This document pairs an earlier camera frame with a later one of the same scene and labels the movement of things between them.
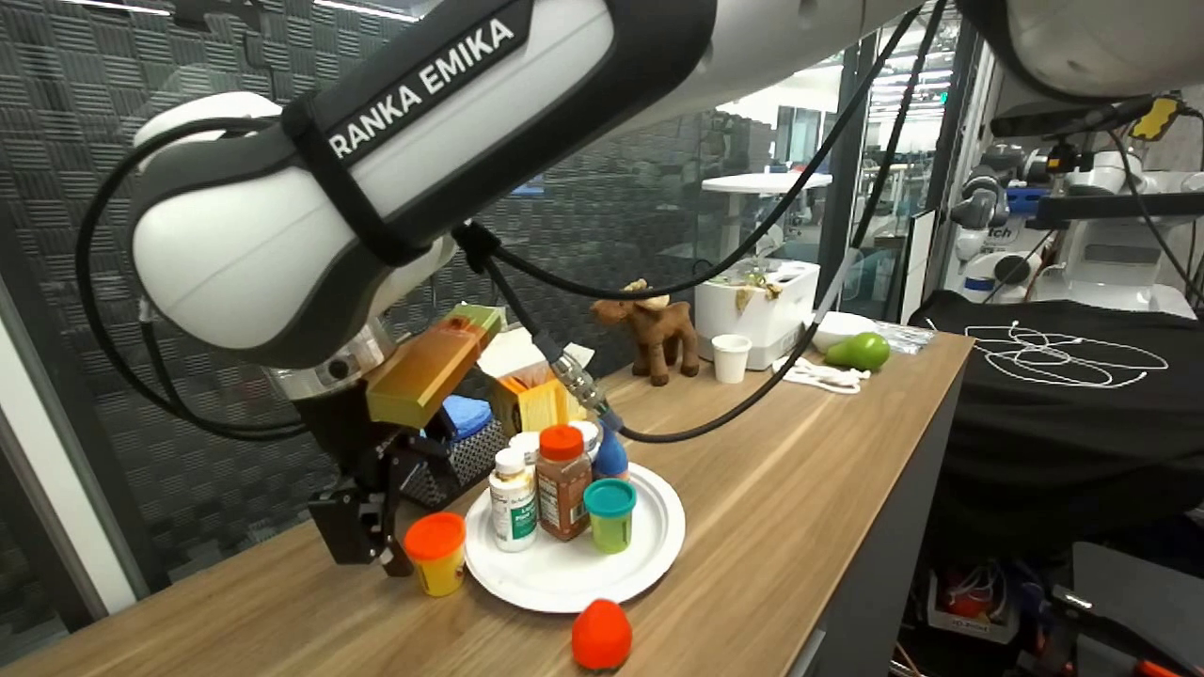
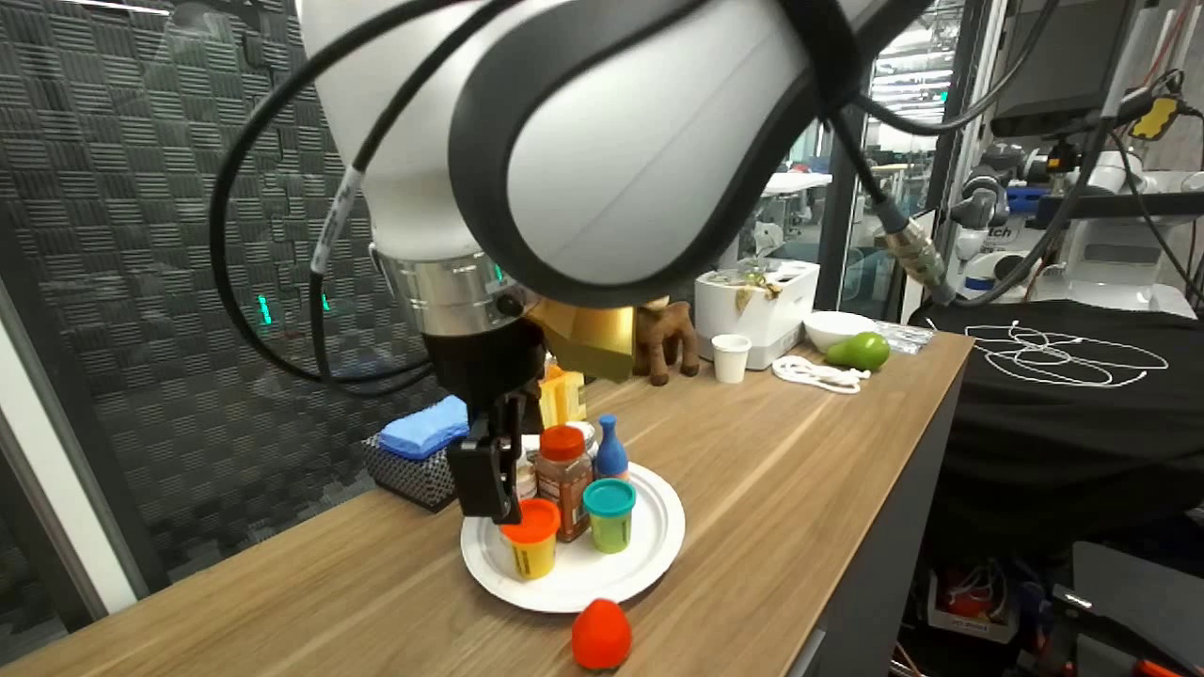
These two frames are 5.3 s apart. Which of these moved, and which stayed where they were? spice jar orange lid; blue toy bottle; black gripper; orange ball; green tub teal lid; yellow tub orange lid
Moved: black gripper; yellow tub orange lid
Stayed: orange ball; green tub teal lid; blue toy bottle; spice jar orange lid
